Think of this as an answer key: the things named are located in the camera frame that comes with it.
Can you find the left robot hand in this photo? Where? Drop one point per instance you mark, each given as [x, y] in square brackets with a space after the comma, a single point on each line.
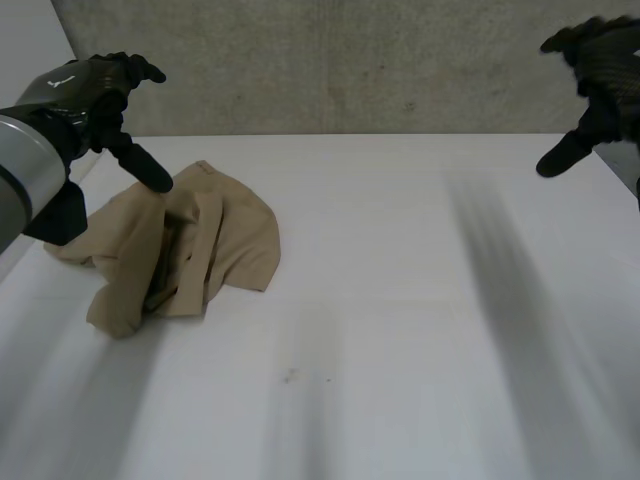
[75, 85]

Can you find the beige shorts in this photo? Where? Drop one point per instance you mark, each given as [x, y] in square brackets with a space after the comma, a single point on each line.
[200, 240]

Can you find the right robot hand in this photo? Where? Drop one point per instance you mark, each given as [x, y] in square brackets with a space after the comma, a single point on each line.
[607, 75]

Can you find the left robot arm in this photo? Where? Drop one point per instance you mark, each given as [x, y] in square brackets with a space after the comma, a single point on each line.
[22, 170]

